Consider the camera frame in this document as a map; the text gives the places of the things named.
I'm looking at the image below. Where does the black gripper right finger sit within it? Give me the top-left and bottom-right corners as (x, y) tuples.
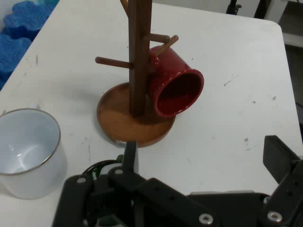
(259, 135), (303, 227)

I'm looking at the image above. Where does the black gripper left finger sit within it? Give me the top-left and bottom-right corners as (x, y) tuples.
(52, 141), (222, 227)

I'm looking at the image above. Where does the red enamel mug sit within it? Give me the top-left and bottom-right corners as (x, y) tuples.
(147, 45), (205, 118)

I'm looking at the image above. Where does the white enamel mug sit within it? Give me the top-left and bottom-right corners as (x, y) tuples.
(0, 108), (68, 200)

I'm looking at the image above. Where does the brown wooden mug tree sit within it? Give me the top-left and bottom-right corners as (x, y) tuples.
(95, 0), (179, 148)

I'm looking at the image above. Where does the black tripod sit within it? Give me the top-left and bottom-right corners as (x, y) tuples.
(226, 0), (242, 15)

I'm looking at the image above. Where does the blue foam puzzle mat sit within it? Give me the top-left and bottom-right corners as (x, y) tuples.
(3, 1), (55, 40)
(0, 35), (33, 90)

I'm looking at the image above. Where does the dark stand post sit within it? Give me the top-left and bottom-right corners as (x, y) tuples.
(254, 0), (270, 19)

